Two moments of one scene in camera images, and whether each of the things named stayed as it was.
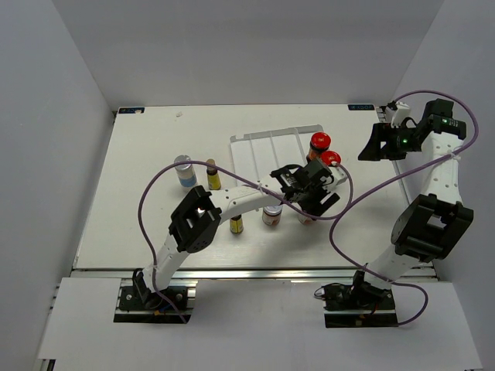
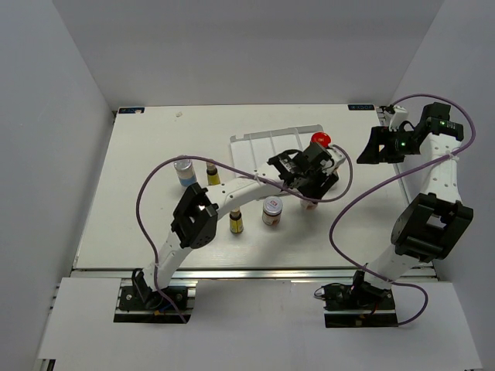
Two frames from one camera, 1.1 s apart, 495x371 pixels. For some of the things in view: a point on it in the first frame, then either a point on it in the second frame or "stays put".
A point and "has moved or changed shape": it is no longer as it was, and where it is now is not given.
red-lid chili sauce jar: x=320 y=141 stays put
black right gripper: x=381 y=132 stays put
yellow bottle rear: x=213 y=178 stays put
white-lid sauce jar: x=305 y=220 has moved or changed shape
